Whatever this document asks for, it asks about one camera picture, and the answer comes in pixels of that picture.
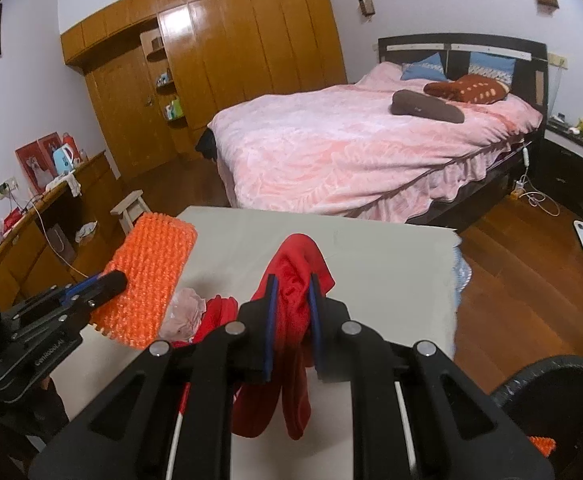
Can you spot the green bottles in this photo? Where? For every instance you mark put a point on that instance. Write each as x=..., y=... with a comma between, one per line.
x=174, y=108

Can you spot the red dotted pillow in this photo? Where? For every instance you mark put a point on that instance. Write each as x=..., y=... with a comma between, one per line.
x=469, y=89

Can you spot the dark bed frame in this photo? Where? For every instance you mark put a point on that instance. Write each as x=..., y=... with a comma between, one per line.
x=526, y=85

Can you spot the quilted table cloth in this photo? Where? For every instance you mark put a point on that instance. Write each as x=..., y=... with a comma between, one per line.
x=460, y=272

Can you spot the small wooden stool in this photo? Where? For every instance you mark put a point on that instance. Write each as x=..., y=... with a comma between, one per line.
x=131, y=210

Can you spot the power strip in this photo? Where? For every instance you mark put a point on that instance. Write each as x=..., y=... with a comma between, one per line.
x=519, y=191

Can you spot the plain blue pillow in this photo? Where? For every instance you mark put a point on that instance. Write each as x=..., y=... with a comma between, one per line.
x=424, y=66

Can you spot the dark nightstand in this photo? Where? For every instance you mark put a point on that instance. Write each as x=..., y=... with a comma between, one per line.
x=571, y=160

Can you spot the white cloth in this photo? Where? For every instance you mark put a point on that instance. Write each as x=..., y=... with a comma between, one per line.
x=73, y=182

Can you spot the wooden wardrobe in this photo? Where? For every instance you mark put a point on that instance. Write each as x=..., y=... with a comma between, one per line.
x=251, y=50

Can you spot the black lined trash bin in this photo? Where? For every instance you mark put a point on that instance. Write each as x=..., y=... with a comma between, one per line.
x=571, y=410

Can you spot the orange foam net sleeve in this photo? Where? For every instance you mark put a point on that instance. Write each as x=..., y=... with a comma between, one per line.
x=146, y=270

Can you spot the light blue kettle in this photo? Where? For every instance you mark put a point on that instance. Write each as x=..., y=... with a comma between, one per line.
x=66, y=157

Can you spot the bed with pink blanket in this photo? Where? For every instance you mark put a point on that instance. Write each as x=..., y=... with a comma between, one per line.
x=346, y=150

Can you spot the brown pillow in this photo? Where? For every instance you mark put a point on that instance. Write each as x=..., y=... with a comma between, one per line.
x=426, y=106

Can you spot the black cloth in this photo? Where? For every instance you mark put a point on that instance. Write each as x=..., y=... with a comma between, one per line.
x=206, y=145

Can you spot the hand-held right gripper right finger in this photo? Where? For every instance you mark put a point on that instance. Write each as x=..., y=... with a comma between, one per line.
x=314, y=325

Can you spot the wooden dresser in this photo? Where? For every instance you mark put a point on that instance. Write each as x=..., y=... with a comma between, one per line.
x=46, y=240

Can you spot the red photo frame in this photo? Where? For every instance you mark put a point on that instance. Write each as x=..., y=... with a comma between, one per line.
x=36, y=165

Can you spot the red cloth bag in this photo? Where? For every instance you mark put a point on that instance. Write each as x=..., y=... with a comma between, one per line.
x=291, y=270

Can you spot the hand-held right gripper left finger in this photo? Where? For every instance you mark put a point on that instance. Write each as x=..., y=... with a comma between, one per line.
x=271, y=330

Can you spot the small orange foam net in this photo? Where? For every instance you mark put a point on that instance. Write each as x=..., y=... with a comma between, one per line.
x=541, y=445

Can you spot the small wall lamp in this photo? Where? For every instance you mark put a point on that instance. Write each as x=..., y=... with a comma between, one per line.
x=366, y=6

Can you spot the blue patterned pillow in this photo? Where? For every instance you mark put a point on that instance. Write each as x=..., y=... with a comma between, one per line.
x=491, y=67

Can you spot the pale crumpled wrapper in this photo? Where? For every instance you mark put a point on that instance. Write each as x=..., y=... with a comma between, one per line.
x=186, y=310

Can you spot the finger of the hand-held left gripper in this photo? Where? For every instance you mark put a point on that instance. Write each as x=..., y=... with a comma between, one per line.
x=108, y=287
x=83, y=286

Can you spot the wooden door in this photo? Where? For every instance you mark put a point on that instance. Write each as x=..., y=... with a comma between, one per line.
x=126, y=110

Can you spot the wall outlet panel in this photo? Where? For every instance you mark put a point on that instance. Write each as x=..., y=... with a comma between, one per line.
x=557, y=60

